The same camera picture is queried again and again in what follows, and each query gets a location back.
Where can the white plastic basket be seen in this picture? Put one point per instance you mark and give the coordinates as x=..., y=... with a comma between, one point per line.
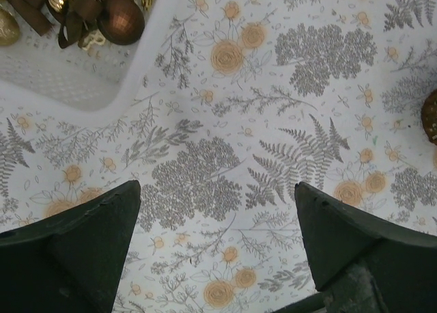
x=74, y=84

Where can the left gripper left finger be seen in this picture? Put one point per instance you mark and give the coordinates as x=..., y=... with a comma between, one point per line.
x=72, y=261

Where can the floral patterned table mat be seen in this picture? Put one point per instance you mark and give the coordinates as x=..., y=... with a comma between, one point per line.
x=245, y=99

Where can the brown shiny bauble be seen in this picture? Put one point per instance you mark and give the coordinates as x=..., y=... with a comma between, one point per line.
x=121, y=22

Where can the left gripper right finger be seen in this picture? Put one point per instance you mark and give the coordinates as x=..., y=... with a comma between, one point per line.
x=360, y=262

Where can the small gold bauble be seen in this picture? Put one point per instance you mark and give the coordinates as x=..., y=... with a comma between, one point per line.
x=9, y=29

